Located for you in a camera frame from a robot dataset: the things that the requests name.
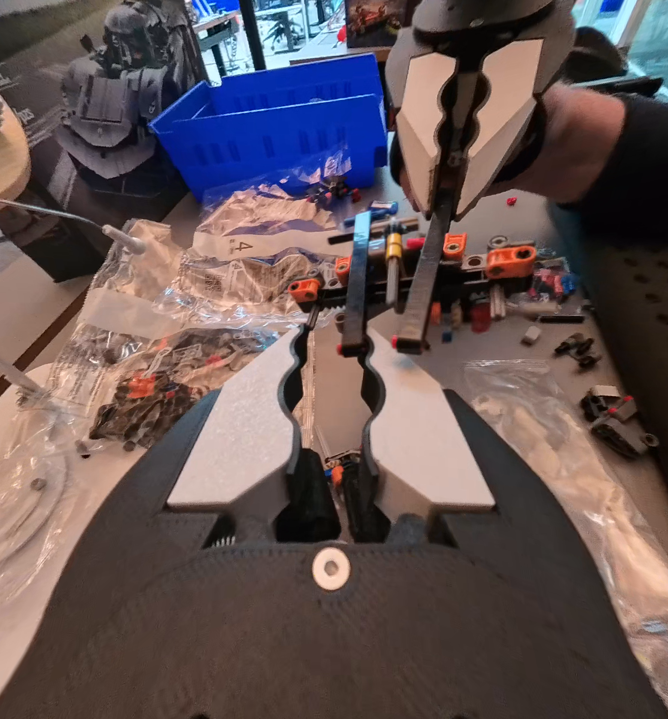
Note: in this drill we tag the black orange lego assembly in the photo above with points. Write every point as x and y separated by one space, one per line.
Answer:
508 261

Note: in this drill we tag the crumpled clear plastic bag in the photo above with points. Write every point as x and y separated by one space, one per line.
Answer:
266 208

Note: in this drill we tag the dark lego set box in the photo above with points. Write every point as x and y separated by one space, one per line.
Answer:
114 112

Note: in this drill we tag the wooden background desk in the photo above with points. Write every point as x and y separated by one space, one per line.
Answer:
334 53

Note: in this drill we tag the blue plastic bin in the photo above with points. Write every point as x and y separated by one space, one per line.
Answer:
266 140

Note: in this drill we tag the empty clear zip bag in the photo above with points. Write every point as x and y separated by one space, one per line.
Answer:
536 449

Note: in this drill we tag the clear bag white strip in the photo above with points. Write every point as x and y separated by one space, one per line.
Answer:
227 281
120 281

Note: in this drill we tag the red lego set box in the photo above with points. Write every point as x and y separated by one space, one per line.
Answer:
367 22

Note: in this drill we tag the white round base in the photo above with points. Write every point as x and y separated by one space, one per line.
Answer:
47 494

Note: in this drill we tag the black office chair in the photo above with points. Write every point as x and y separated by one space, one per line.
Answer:
598 56

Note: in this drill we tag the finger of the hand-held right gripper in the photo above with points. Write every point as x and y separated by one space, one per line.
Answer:
508 95
421 112

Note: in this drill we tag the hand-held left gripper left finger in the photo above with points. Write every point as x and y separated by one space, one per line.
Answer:
238 449

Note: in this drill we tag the person's right forearm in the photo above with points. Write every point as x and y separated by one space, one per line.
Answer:
660 168

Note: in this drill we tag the small grey lego brick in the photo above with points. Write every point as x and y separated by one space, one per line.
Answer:
531 335

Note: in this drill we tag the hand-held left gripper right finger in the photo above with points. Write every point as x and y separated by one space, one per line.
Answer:
423 449

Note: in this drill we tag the small bag red blue parts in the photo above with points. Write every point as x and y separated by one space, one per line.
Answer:
553 281

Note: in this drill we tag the clear bag over white base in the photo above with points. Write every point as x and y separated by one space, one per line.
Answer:
8 505

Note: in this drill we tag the black lego pins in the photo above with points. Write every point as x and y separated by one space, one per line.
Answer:
578 348

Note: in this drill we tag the clear bag black orange parts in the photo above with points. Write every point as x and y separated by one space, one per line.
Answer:
137 404

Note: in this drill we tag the grey black lego connectors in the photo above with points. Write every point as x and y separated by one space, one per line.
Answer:
620 432

